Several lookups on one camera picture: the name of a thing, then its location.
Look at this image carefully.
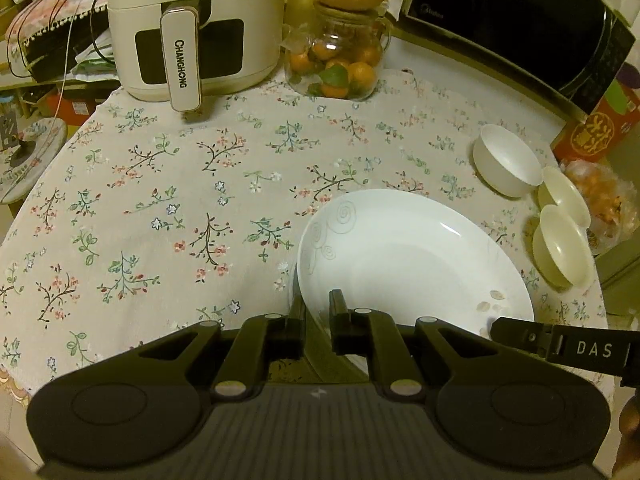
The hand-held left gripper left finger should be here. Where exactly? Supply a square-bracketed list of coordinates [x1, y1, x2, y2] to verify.
[137, 294, 307, 404]

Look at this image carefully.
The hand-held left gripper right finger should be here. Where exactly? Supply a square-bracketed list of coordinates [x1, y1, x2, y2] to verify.
[327, 289, 507, 404]

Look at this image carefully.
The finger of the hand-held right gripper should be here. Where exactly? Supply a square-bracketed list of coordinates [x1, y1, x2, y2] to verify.
[489, 316, 555, 362]

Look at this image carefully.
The white plate with swirl print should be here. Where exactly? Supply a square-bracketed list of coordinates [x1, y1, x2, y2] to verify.
[296, 188, 536, 367]

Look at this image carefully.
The small cream bowl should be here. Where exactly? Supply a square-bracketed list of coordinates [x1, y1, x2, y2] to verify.
[531, 204, 599, 289]
[537, 165, 592, 227]

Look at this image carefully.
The large white bowl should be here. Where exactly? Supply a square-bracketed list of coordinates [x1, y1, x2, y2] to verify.
[472, 124, 544, 199]

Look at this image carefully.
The plastic bag of oranges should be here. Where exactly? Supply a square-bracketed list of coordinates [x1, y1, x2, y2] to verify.
[556, 156, 632, 257]

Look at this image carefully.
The floral tablecloth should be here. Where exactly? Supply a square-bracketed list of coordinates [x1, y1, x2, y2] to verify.
[0, 67, 617, 401]

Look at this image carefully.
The red gift box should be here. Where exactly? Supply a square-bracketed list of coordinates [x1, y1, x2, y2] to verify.
[551, 65, 640, 162]

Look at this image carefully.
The glass jar of kumquats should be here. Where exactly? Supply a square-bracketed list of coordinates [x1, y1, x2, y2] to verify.
[282, 2, 394, 101]

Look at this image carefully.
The white air fryer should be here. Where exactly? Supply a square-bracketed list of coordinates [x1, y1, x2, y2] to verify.
[107, 0, 289, 112]

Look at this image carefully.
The black microwave oven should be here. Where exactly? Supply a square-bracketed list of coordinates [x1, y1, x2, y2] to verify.
[397, 0, 638, 117]

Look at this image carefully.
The floral cushion with cables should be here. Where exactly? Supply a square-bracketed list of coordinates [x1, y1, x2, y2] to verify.
[4, 0, 112, 84]

